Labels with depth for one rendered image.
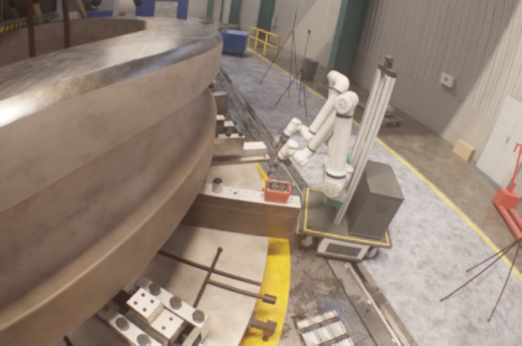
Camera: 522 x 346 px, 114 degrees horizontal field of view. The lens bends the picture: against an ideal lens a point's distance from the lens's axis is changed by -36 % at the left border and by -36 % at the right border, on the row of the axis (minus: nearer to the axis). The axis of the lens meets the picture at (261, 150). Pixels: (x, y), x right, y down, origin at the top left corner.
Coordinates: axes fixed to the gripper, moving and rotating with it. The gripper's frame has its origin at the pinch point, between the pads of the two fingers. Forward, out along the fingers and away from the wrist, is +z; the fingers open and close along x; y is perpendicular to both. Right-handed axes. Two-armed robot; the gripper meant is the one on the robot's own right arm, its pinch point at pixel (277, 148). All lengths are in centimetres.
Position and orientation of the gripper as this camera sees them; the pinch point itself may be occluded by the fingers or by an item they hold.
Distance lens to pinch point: 247.2
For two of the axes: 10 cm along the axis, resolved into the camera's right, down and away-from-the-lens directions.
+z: -5.4, 7.7, 3.4
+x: 0.1, -4.0, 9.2
